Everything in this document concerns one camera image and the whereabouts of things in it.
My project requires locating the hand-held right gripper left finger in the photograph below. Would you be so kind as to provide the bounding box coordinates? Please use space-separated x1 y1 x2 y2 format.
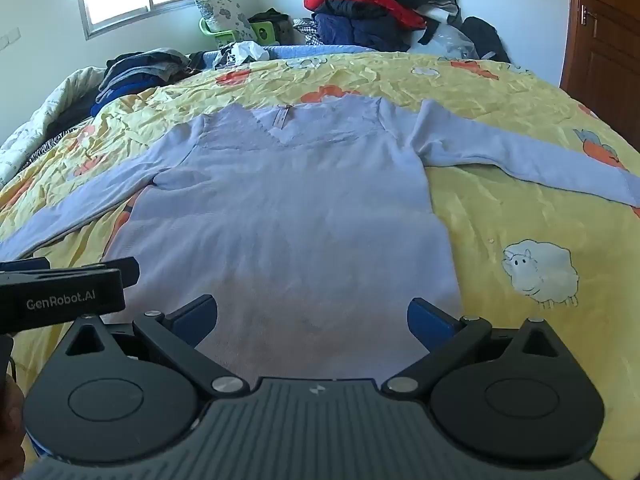
64 294 250 401

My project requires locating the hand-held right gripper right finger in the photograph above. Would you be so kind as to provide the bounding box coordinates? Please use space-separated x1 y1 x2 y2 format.
382 298 563 401

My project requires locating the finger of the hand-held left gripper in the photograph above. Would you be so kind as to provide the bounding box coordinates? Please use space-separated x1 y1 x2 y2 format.
50 256 141 288
0 257 52 276

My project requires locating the lavender knit sweater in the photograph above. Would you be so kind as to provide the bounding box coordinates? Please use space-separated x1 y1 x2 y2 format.
0 96 640 382

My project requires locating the stack of folded dark clothes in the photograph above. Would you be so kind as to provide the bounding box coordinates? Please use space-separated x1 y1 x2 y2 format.
75 49 203 117

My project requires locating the zebra striped cloth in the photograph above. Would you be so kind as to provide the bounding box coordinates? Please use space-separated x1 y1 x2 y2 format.
17 127 68 163

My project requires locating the yellow carrot print quilt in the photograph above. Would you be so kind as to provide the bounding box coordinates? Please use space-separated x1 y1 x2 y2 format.
0 52 640 466

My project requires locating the white printed quilt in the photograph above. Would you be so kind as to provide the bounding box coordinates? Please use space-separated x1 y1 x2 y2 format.
0 66 108 186

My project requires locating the white and black garment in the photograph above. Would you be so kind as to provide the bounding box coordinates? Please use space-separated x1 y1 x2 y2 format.
214 40 272 69

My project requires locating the grey floral pillow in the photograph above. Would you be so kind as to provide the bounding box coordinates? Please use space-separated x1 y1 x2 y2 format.
194 0 258 43

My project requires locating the green plastic chair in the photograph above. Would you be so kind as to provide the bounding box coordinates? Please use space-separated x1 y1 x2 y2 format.
200 16 279 47

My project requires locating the white plastic bag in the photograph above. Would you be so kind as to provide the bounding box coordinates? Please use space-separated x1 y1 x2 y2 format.
430 24 483 59

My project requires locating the black bag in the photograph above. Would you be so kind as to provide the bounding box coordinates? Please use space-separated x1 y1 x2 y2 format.
462 16 511 64

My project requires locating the pile of jackets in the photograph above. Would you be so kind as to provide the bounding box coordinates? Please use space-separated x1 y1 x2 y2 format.
190 44 397 69

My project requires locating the navy puffer jacket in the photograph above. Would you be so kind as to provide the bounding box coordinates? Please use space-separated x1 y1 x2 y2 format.
314 9 417 54

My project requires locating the houndstooth garment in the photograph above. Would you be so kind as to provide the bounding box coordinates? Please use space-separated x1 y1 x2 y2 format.
292 17 321 47

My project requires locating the brown wooden door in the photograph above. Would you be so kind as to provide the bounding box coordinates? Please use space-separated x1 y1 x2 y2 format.
560 0 640 133

